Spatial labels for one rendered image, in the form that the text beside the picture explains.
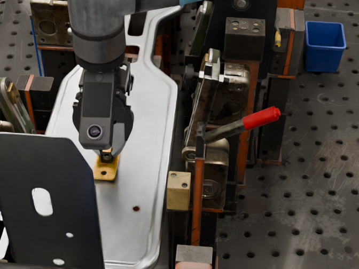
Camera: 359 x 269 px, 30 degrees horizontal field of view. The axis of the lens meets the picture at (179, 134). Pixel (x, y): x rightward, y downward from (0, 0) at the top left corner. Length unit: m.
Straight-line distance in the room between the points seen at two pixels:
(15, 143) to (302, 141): 0.99
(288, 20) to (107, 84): 0.46
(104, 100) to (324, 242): 0.64
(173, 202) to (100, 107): 0.18
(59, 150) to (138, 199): 0.38
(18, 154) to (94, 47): 0.26
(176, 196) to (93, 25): 0.29
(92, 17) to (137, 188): 0.31
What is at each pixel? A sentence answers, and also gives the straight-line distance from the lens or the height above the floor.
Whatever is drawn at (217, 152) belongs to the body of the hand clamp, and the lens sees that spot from 1.06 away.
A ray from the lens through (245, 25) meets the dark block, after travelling 1.20.
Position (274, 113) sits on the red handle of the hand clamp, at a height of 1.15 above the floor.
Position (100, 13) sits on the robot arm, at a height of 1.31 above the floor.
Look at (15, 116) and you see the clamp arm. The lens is 1.13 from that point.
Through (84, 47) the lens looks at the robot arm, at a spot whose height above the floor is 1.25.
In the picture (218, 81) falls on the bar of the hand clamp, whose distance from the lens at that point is 0.94.
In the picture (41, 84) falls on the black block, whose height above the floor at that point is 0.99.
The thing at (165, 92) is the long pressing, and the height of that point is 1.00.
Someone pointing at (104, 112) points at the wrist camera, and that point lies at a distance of 0.95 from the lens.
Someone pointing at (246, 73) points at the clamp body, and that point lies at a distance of 1.18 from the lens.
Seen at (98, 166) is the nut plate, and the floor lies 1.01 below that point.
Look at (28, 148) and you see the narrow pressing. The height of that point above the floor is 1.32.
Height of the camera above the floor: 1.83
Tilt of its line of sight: 46 degrees down
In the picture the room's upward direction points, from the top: 1 degrees clockwise
